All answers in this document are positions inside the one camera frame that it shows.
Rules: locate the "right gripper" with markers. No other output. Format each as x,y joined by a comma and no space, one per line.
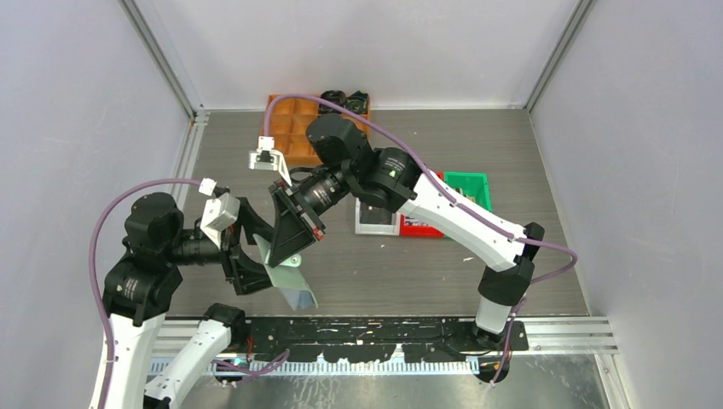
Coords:
294,228

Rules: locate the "green bin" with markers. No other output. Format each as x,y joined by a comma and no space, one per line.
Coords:
474,186

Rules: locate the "red bin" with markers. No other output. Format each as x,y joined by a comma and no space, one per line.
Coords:
413,227

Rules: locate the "orange compartment tray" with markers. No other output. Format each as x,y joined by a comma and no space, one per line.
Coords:
288,123

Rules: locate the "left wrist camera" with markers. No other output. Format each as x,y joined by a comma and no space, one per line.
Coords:
218,215

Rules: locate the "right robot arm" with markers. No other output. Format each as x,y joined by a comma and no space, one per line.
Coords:
389,178

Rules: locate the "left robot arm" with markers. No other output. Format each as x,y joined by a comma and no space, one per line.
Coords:
136,295

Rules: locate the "white bin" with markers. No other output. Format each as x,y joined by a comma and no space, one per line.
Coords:
363,229

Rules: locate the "black item in white bin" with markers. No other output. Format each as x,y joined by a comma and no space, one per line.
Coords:
370,215

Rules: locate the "tan items in green bin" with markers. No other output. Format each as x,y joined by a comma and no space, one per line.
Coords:
472,194

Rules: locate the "black rolled item back left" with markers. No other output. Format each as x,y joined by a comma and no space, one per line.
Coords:
335,96

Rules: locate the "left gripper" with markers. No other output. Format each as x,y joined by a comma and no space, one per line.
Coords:
247,273

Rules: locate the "black rolled item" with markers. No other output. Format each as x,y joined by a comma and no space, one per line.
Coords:
335,96
358,103

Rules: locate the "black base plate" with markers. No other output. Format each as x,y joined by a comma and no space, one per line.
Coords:
431,339

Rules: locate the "black rolled item back right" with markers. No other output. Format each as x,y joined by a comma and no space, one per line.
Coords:
358,103

